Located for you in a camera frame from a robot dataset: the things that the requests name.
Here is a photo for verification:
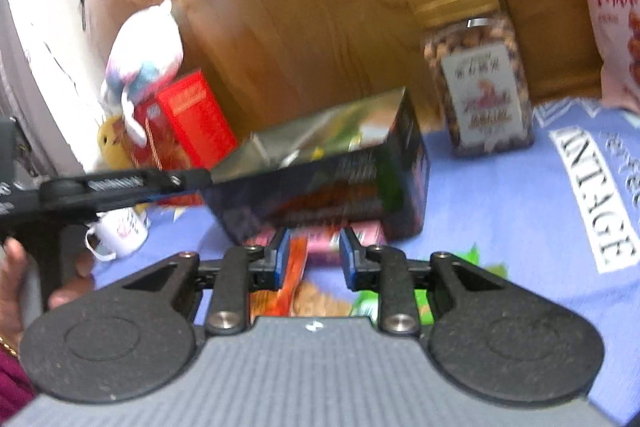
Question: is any blue printed blanket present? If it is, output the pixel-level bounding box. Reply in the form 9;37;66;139
92;97;640;427

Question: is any yellow plush toy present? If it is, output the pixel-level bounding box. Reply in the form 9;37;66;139
97;114;137;171

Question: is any pink and blue plush toy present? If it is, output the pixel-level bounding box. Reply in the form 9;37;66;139
100;0;184;146

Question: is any orange snack packet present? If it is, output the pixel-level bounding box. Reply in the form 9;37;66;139
249;281;353;317

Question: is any clear jar of nuts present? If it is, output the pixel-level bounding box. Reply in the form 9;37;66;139
412;0;536;158

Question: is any person's left forearm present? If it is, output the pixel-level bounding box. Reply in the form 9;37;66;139
0;349;37;414

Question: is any black cardboard box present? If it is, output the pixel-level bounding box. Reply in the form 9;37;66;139
205;87;431;246

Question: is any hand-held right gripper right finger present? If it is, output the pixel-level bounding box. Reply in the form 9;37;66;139
339;229;512;336

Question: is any red snack packet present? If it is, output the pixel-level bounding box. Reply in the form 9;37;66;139
272;236;312;314

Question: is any red gift box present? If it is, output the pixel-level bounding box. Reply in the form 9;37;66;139
127;69;239;208

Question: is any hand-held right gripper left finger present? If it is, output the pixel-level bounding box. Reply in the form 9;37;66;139
122;229;292;336

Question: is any pink snack packet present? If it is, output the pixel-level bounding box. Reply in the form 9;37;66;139
254;221;387;267

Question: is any bright green snack packet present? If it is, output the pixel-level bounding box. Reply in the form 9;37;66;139
349;246;507;326

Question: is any white enamel mug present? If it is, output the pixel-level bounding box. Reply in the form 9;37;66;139
84;207;150;263

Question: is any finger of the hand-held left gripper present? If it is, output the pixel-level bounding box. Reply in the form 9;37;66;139
39;168;212;212

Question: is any person's left hand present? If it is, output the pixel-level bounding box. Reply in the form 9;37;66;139
0;238;97;350

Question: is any brown woven mat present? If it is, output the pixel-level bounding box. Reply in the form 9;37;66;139
484;0;607;106

